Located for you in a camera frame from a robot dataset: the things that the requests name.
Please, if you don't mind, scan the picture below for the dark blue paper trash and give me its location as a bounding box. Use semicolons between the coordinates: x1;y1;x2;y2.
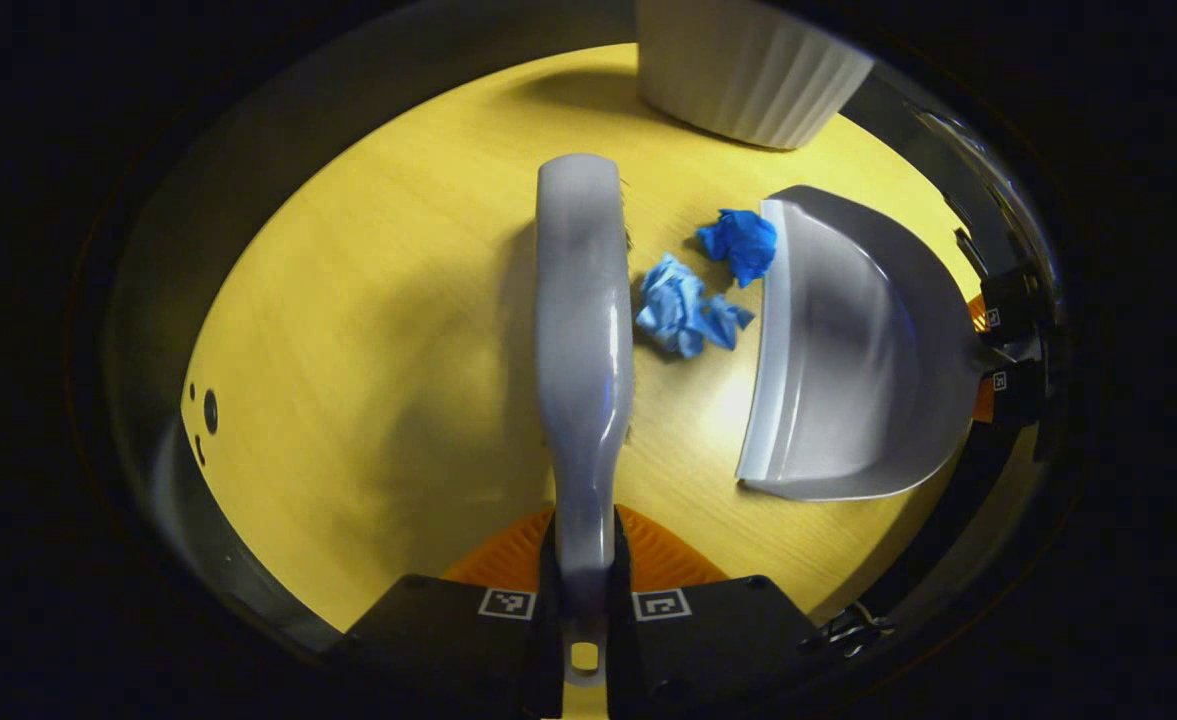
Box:
696;208;779;289

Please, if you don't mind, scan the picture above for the grey plastic dustpan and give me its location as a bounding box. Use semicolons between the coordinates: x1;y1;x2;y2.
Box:
735;185;994;503

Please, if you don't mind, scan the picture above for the light blue paper trash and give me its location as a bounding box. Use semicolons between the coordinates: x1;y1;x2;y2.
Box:
634;253;755;359

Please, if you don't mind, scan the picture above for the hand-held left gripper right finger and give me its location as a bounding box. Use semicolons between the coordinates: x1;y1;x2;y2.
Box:
608;505;821;720

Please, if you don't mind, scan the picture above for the yellow wooden desktop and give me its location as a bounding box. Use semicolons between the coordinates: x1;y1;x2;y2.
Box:
180;42;989;720

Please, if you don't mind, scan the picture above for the small grey broom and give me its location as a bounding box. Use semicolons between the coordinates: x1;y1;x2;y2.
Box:
533;152;639;691

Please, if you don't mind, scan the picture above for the white ribbed garbage bin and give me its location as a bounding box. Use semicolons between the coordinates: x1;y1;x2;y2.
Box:
634;0;876;151

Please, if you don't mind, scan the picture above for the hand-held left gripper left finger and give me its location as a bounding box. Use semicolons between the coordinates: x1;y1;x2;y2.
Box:
333;507;561;720

